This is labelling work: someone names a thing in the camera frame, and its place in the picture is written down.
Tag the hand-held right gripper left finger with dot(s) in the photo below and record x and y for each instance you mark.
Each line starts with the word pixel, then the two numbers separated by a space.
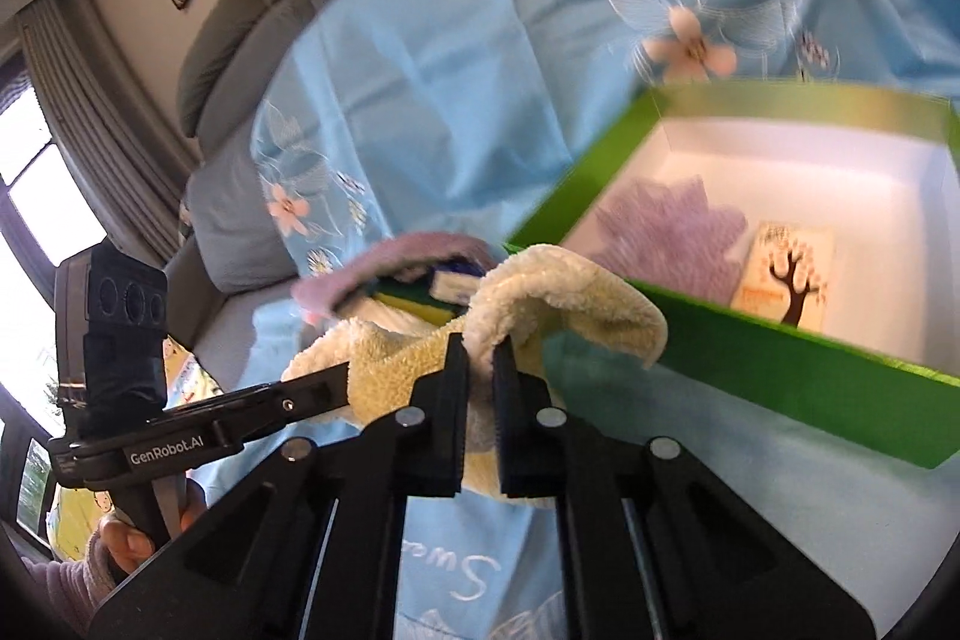
pixel 454 389

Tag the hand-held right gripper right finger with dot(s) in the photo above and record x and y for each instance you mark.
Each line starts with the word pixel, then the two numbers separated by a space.
pixel 504 400

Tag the grey curtain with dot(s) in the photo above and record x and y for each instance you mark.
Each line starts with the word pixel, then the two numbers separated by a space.
pixel 97 85

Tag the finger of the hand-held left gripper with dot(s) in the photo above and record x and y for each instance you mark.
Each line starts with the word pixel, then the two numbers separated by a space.
pixel 292 404

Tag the purple fluffy towel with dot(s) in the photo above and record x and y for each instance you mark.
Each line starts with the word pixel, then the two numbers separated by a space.
pixel 660 235
pixel 390 257

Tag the light blue printed sheet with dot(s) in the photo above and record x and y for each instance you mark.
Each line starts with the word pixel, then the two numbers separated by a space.
pixel 450 85

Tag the yellow cartoon printed cloth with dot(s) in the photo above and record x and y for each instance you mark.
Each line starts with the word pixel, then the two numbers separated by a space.
pixel 71 524

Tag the cream fluffy towel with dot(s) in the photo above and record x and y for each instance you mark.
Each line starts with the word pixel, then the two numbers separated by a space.
pixel 555 295

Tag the tree printed card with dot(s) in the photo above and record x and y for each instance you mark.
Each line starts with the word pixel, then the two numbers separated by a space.
pixel 787 280

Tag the person's left forearm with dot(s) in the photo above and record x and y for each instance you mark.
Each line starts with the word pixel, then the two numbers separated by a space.
pixel 60 587

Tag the window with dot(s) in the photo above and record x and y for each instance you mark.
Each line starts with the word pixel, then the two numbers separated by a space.
pixel 37 190

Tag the green and yellow sponge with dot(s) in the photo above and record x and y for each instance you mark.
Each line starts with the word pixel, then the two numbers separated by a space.
pixel 409 304

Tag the person's left hand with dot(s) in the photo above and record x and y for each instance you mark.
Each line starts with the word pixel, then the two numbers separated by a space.
pixel 127 539

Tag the green cardboard box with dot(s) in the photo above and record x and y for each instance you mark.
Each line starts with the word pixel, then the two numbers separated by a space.
pixel 750 377

